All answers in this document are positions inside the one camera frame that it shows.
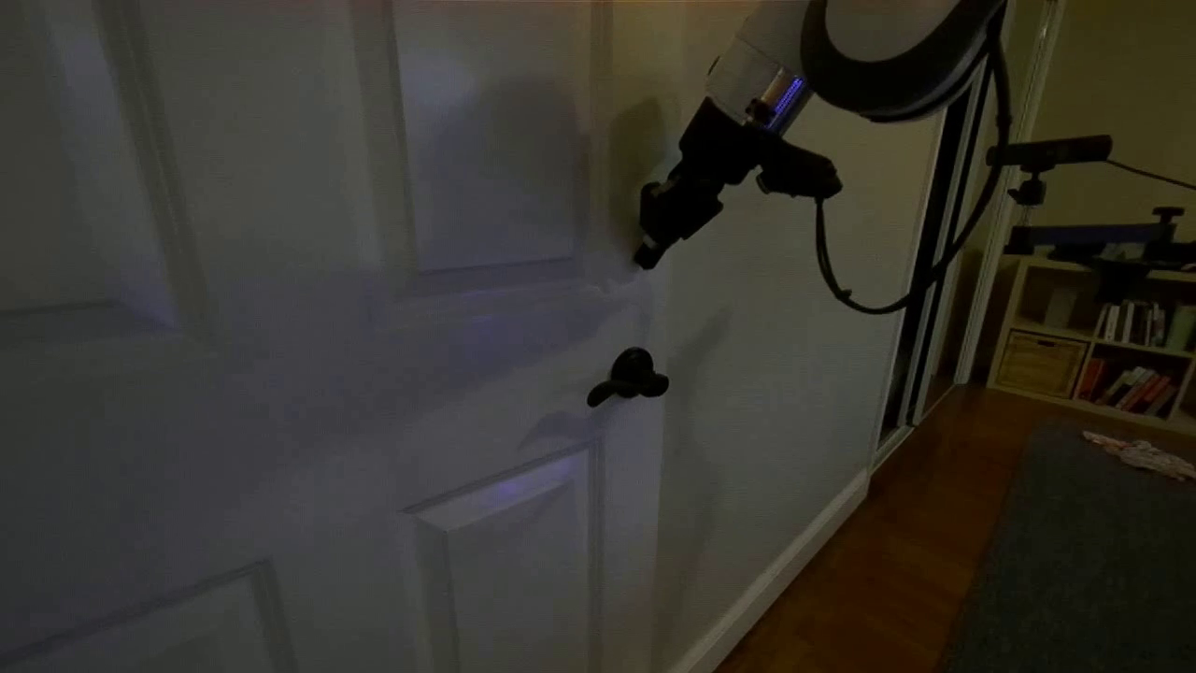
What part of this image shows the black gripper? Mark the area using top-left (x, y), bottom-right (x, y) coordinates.
top-left (631, 101), bottom-right (772, 268)

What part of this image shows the white panel door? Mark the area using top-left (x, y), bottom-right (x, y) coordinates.
top-left (0, 0), bottom-right (660, 673)

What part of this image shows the black outer door lever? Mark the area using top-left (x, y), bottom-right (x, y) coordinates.
top-left (585, 348), bottom-right (670, 407)

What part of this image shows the white bookshelf with books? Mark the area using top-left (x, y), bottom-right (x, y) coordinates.
top-left (987, 258), bottom-right (1196, 435)

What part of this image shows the white baseboard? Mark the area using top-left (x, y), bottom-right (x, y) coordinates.
top-left (664, 472), bottom-right (872, 673)

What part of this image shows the patterned cloth on floor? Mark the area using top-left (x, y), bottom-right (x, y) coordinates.
top-left (1079, 429), bottom-right (1196, 483)

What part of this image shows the dark grey rug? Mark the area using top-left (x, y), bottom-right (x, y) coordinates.
top-left (933, 424), bottom-right (1196, 673)

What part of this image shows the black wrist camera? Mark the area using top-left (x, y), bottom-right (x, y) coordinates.
top-left (755, 142), bottom-right (841, 197)

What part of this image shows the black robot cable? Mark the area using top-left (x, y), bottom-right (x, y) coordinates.
top-left (810, 21), bottom-right (1020, 316)

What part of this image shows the black camera on stand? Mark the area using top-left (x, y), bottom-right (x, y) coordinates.
top-left (987, 135), bottom-right (1115, 206)

